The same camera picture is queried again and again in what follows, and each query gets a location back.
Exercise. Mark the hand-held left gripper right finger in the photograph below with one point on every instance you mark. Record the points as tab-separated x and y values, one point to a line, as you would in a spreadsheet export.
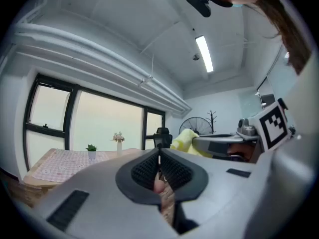
224	195

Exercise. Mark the person's left hand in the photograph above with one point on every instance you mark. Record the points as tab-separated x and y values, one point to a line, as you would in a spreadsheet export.
159	185

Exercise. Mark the black coat rack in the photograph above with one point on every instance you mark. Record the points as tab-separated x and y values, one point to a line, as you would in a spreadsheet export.
211	121

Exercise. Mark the ceiling smoke detector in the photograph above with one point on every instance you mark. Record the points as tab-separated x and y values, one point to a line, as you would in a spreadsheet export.
196	57

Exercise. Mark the pink checked tablecloth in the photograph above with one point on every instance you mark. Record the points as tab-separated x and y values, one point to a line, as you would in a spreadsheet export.
67	163

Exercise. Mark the white ribbed vase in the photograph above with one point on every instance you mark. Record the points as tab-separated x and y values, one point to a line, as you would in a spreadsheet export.
119	147

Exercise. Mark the yellow cleaning cloth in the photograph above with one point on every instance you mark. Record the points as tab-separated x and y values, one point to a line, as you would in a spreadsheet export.
184	139

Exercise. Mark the pink flower bouquet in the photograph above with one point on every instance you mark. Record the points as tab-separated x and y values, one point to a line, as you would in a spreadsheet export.
118	136

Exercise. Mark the green potted plant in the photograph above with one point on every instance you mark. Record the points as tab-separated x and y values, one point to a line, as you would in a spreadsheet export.
91	152

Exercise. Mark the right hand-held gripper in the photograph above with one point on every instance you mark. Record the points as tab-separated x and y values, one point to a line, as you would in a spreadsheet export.
274	126

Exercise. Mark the white pipe bracket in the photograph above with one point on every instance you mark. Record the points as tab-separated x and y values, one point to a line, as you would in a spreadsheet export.
145	81

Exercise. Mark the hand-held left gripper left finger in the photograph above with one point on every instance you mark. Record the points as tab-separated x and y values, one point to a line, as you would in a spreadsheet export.
99	203

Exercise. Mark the person's right hand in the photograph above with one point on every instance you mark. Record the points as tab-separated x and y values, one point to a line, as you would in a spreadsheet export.
245	152

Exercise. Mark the black standing floor fan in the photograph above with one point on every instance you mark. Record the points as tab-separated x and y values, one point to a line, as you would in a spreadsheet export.
197	124

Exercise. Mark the black framed window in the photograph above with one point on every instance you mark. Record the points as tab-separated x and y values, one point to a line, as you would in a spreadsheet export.
107	123

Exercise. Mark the black office chair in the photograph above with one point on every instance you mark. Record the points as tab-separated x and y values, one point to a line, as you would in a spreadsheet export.
162	137

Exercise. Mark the white ceiling pipe run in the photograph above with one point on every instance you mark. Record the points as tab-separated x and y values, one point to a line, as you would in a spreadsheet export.
87	53

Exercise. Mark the black head-worn camera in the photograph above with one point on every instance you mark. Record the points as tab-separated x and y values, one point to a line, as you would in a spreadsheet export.
199	4

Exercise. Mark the long ceiling light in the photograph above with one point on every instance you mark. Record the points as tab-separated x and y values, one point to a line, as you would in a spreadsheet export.
205	55

